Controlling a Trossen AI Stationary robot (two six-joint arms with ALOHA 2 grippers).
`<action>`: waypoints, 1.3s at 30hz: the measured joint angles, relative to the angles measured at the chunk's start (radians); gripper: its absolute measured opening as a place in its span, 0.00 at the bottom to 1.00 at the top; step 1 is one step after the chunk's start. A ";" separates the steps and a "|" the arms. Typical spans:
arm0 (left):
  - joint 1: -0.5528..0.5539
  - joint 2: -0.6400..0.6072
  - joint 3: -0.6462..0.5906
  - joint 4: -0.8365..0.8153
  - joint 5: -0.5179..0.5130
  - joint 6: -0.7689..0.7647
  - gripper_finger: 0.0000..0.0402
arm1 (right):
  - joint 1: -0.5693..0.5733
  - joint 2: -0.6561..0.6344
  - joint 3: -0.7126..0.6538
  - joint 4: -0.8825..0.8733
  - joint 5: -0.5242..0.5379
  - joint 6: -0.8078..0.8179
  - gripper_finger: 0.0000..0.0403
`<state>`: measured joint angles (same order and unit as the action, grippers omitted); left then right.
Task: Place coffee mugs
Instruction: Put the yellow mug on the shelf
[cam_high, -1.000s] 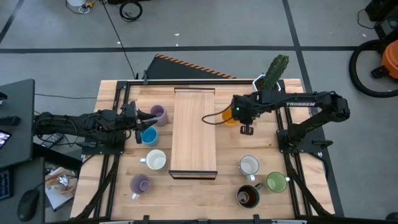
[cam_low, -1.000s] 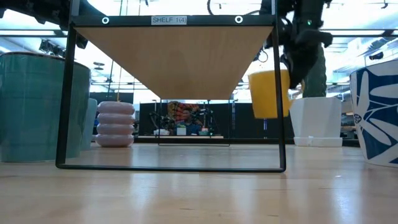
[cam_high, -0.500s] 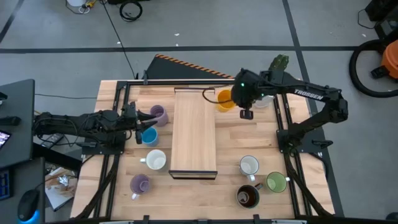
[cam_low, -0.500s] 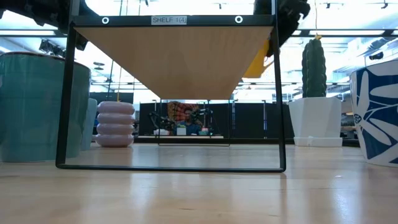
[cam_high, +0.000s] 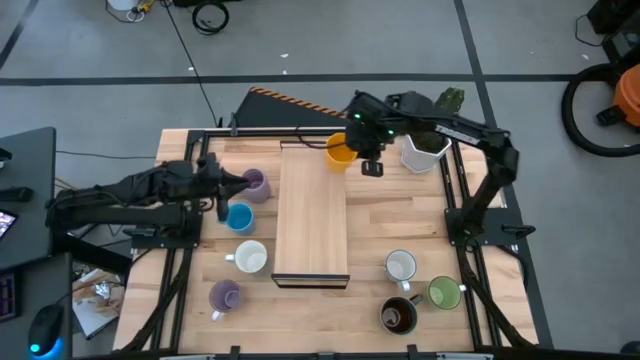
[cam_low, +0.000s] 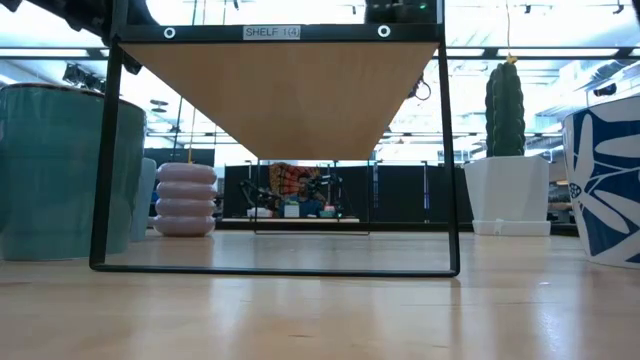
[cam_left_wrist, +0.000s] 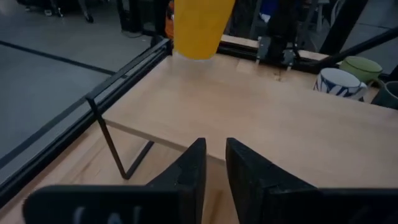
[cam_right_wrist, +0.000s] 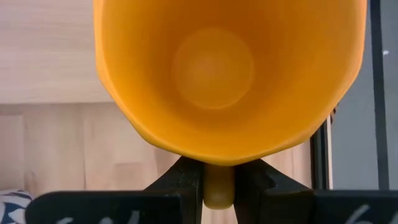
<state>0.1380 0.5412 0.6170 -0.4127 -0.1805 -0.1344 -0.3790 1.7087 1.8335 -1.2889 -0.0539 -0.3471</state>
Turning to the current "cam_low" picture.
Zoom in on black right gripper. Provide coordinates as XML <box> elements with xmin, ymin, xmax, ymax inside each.
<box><xmin>363</xmin><ymin>0</ymin><xmax>439</xmax><ymax>25</ymax></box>

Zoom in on blue white floral mug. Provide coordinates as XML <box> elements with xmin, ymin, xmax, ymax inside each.
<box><xmin>562</xmin><ymin>94</ymin><xmax>640</xmax><ymax>270</ymax></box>

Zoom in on purple ribbed mug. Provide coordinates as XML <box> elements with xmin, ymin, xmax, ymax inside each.
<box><xmin>152</xmin><ymin>162</ymin><xmax>219</xmax><ymax>238</ymax></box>

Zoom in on large teal mug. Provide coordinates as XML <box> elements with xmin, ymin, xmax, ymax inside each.
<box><xmin>0</xmin><ymin>82</ymin><xmax>148</xmax><ymax>262</ymax></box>

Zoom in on green cactus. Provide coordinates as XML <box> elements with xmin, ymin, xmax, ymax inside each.
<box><xmin>484</xmin><ymin>60</ymin><xmax>527</xmax><ymax>159</ymax></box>

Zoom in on orange patterned tapestry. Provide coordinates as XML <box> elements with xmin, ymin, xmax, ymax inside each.
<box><xmin>268</xmin><ymin>162</ymin><xmax>321</xmax><ymax>201</ymax></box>

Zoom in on person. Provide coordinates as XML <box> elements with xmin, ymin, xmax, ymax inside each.
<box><xmin>282</xmin><ymin>174</ymin><xmax>325</xmax><ymax>219</ymax></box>

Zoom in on white faceted plant pot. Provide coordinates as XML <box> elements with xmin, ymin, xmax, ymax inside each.
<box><xmin>463</xmin><ymin>154</ymin><xmax>551</xmax><ymax>224</ymax></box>

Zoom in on white pot saucer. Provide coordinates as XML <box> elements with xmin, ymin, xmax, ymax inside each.
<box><xmin>471</xmin><ymin>218</ymin><xmax>552</xmax><ymax>238</ymax></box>

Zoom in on black monitor panel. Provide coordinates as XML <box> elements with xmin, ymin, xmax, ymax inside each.
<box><xmin>143</xmin><ymin>147</ymin><xmax>216</xmax><ymax>169</ymax></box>

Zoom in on wooden background table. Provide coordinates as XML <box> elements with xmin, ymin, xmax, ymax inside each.
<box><xmin>219</xmin><ymin>216</ymin><xmax>361</xmax><ymax>225</ymax></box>

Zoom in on black ceiling spotlights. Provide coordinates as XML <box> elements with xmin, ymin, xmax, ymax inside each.
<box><xmin>62</xmin><ymin>63</ymin><xmax>107</xmax><ymax>95</ymax></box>

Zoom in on black hanging cable loop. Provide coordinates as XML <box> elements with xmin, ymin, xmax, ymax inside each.
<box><xmin>407</xmin><ymin>72</ymin><xmax>432</xmax><ymax>102</ymax></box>

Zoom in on yellow hanging cord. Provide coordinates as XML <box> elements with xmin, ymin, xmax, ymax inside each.
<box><xmin>504</xmin><ymin>0</ymin><xmax>519</xmax><ymax>65</ymax></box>

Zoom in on black frame wooden shelf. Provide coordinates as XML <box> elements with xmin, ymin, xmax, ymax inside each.
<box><xmin>88</xmin><ymin>0</ymin><xmax>461</xmax><ymax>279</ymax></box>

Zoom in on black partition wall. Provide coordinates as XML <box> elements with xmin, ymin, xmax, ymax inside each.
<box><xmin>222</xmin><ymin>163</ymin><xmax>474</xmax><ymax>225</ymax></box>

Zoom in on black aluminium table frame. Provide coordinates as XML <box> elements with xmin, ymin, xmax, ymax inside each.
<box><xmin>144</xmin><ymin>219</ymin><xmax>581</xmax><ymax>236</ymax></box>

